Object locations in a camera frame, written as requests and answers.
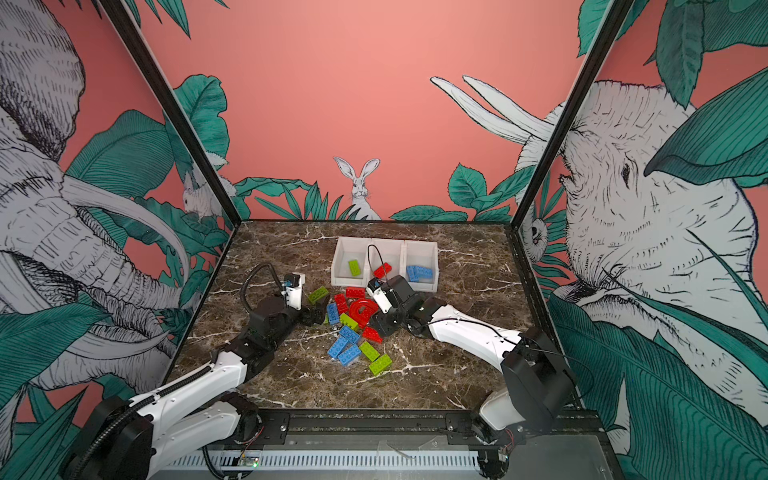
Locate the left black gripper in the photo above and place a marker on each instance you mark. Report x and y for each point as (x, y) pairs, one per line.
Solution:
(309, 319)

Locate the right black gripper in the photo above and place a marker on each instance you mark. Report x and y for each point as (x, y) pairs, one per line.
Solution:
(382, 326)

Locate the green brick bottom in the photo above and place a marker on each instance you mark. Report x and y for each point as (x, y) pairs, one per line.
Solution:
(380, 364)

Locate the white three-compartment bin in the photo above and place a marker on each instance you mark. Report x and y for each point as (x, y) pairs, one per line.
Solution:
(373, 252)

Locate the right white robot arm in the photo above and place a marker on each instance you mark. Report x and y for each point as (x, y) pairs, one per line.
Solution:
(538, 381)

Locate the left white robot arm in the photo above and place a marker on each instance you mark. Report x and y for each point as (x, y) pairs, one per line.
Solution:
(94, 453)

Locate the red brick by arch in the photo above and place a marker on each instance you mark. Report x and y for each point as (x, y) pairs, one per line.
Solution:
(341, 303)

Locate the green brick under arch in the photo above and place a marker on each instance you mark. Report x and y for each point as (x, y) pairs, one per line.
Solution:
(349, 322)

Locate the red arch piece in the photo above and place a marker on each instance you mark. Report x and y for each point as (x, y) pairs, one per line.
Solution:
(362, 310)

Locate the green brick centre low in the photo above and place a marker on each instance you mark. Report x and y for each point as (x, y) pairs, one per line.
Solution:
(369, 351)

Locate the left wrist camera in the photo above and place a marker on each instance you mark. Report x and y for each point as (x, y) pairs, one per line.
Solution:
(293, 289)

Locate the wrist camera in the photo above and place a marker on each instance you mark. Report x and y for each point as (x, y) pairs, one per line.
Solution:
(376, 289)
(293, 289)

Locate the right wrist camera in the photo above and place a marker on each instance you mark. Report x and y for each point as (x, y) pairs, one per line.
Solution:
(376, 289)

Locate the black mounting rail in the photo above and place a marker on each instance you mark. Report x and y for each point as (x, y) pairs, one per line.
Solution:
(372, 427)

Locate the white slotted cable duct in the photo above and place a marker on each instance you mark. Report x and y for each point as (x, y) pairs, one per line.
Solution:
(356, 460)

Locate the left black frame post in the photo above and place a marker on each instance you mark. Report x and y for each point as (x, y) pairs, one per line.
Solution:
(126, 27)

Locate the black frame post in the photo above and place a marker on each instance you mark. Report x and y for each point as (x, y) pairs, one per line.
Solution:
(610, 26)
(126, 27)

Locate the right black frame post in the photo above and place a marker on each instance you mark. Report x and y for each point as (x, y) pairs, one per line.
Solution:
(610, 26)

